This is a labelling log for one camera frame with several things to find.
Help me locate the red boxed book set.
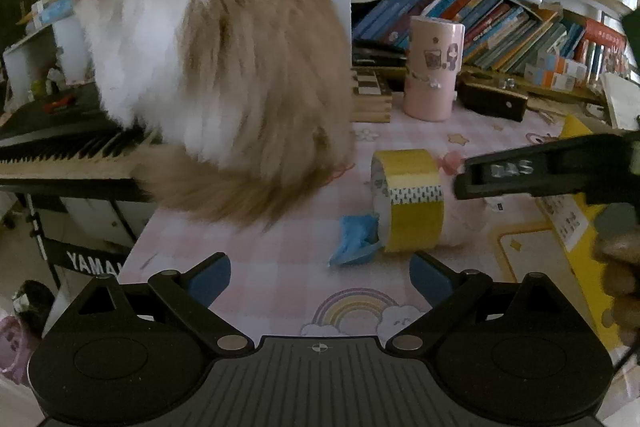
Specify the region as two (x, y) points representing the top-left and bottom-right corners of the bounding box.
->
(580, 18), (628, 75)

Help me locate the black rectangular box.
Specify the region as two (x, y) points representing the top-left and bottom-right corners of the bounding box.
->
(457, 74), (528, 122)

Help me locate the orange white small box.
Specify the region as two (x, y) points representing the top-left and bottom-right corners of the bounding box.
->
(524, 56), (558, 88)
(547, 57), (590, 90)

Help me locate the wooden chess box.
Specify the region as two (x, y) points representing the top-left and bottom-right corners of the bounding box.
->
(350, 67), (393, 124)

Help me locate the blue tissue pack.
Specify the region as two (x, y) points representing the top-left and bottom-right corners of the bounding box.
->
(30, 0), (76, 28)

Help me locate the cream white fluffy cat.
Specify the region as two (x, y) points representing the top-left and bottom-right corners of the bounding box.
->
(67, 0), (358, 233)

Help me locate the pink checkered desktop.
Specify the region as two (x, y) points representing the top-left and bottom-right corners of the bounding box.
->
(117, 97), (640, 408)

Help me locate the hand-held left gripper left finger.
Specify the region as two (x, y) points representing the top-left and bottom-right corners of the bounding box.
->
(70, 252), (253, 354)

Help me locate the pink cylindrical pen holder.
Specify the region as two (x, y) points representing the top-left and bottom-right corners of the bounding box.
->
(403, 16), (466, 122)

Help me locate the blue plastic bag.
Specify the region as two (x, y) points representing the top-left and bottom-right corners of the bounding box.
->
(327, 214), (383, 268)

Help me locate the black keyboard stand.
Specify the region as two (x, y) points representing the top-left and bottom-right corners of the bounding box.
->
(25, 194), (131, 288)

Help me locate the yellow tape roll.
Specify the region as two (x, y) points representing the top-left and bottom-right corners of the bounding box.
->
(370, 149), (446, 254)

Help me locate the stack of white papers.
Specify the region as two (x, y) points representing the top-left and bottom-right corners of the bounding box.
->
(600, 72), (640, 130)

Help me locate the dark cloth bundle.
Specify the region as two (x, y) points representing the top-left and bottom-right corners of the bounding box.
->
(12, 279), (56, 323)

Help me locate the row of colourful books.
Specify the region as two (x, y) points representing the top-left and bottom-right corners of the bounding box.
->
(352, 0), (586, 75)

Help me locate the pink plastic bag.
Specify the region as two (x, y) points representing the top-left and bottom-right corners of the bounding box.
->
(0, 314), (41, 388)

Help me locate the person's right hand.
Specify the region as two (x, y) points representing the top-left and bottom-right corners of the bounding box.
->
(597, 234), (640, 343)

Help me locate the black piano keyboard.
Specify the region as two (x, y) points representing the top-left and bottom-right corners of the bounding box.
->
(0, 82), (161, 202)

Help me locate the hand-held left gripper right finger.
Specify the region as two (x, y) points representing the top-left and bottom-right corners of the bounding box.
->
(385, 251), (566, 354)

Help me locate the white low shelf unit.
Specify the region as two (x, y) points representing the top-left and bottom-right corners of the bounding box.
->
(2, 0), (101, 118)

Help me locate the yellow cardboard box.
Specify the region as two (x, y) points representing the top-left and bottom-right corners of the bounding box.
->
(537, 114), (621, 350)

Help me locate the cream desk mat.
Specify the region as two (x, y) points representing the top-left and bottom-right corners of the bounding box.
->
(490, 207), (591, 333)

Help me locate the pink pig toy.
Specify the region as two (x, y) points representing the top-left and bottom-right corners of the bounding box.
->
(432, 152), (506, 253)

